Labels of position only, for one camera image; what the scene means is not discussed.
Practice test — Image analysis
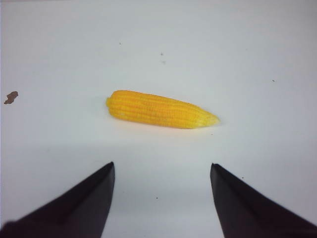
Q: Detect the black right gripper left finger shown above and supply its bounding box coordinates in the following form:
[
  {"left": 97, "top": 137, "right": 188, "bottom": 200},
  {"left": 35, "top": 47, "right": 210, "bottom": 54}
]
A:
[{"left": 0, "top": 162, "right": 115, "bottom": 238}]

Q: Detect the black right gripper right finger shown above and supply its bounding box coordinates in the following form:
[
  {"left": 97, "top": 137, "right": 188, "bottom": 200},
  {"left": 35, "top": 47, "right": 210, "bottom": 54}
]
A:
[{"left": 210, "top": 164, "right": 317, "bottom": 238}]

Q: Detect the yellow corn cob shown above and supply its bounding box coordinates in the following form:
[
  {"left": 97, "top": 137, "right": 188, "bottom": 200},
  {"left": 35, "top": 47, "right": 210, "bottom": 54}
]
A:
[{"left": 106, "top": 90, "right": 220, "bottom": 129}]

